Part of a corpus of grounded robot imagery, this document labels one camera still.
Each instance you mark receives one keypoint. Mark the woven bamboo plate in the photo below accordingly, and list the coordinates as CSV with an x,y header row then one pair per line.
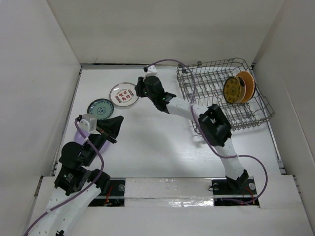
x,y
249,83

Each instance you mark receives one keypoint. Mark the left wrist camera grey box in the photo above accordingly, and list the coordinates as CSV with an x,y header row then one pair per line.
x,y
87,122

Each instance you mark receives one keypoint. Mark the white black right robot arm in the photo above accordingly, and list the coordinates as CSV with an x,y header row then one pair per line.
x,y
211,122

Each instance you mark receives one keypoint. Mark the yellow brown patterned plate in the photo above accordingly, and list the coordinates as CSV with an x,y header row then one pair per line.
x,y
234,90

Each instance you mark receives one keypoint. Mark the grey wire dish rack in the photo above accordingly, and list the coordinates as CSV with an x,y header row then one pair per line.
x,y
205,81

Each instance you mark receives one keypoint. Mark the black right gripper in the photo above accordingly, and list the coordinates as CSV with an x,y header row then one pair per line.
x,y
140,87

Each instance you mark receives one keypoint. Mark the blue green patterned plate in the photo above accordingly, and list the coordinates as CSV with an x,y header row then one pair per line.
x,y
101,108

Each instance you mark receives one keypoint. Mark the white plate red characters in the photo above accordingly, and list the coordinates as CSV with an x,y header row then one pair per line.
x,y
123,94

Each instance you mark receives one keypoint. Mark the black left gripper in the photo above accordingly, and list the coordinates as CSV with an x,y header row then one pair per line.
x,y
110,126

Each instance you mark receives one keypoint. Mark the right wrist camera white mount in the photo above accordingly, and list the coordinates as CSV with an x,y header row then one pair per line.
x,y
150,70

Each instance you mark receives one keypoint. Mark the lilac purple plate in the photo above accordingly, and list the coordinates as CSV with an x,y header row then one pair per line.
x,y
79,139

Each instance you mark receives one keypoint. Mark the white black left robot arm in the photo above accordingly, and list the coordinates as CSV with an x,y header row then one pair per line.
x,y
81,177

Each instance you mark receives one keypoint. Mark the metal base rail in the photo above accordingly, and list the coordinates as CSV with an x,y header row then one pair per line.
x,y
176,192

